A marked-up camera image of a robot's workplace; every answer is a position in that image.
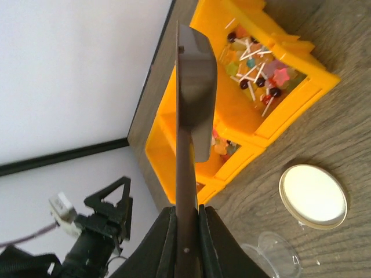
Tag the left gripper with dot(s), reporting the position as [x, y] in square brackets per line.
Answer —
[112, 217]

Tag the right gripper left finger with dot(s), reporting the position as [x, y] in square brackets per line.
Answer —
[155, 255]

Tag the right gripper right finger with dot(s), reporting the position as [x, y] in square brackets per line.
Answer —
[222, 256]

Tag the clear plastic jar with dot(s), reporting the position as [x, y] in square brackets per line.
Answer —
[274, 255]

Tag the gold jar lid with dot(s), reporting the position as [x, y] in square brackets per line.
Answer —
[313, 196]

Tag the orange bin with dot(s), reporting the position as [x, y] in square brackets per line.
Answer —
[266, 77]
[232, 153]
[161, 152]

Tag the brown plastic scoop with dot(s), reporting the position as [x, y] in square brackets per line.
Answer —
[196, 84]

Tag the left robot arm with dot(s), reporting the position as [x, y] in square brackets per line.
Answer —
[99, 237]

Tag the black aluminium frame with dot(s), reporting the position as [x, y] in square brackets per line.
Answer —
[72, 71]

